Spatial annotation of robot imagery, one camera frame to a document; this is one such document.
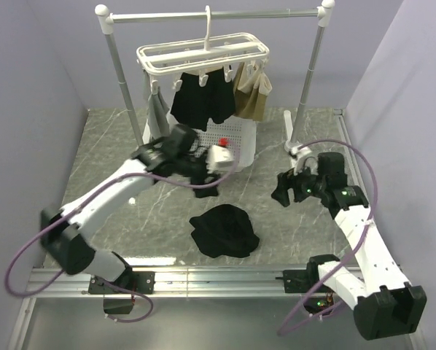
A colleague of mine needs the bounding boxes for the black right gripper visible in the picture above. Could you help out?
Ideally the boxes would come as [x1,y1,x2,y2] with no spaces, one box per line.
[270,159,326,208]

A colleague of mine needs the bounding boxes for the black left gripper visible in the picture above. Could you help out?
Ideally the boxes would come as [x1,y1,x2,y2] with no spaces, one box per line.
[176,147,224,200]

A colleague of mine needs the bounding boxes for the black underwear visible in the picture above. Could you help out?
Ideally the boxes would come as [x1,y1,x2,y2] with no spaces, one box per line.
[189,204,260,258]
[170,69,235,131]

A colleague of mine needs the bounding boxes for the white clip hanger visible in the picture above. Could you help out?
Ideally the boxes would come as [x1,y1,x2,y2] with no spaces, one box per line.
[136,6,270,95]

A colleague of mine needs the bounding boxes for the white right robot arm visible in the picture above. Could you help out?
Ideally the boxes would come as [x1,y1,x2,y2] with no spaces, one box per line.
[271,152,427,341]

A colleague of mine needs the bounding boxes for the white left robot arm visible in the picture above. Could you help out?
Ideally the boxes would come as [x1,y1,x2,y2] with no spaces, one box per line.
[40,124,235,293]

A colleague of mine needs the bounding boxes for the hanging black underwear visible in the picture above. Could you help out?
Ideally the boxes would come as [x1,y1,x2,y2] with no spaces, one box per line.
[170,69,235,131]

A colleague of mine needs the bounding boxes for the hanging grey underwear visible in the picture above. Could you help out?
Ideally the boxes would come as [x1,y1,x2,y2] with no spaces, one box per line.
[143,70,170,141]

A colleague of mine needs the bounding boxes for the hanging beige underwear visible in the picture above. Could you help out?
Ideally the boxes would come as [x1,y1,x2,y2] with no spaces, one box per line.
[233,61,273,122]

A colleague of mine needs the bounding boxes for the white perforated plastic basket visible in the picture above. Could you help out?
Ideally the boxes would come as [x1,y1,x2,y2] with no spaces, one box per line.
[195,116,257,171]

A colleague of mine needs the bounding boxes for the white metal drying rack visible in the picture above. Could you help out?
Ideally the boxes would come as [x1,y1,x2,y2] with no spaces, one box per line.
[94,0,336,158]

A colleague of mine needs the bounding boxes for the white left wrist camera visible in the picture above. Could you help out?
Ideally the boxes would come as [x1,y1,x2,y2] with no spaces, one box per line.
[206,137,236,173]

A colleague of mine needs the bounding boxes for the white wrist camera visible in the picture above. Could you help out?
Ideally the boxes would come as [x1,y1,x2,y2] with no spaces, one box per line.
[206,137,236,173]
[289,145,316,175]

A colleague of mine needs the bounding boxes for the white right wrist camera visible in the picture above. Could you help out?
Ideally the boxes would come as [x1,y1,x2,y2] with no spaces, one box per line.
[289,145,316,175]

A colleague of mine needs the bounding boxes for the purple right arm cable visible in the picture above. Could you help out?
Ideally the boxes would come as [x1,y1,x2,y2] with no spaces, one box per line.
[276,140,379,337]

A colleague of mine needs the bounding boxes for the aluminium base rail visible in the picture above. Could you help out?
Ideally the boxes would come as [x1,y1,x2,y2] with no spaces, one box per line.
[26,265,305,299]

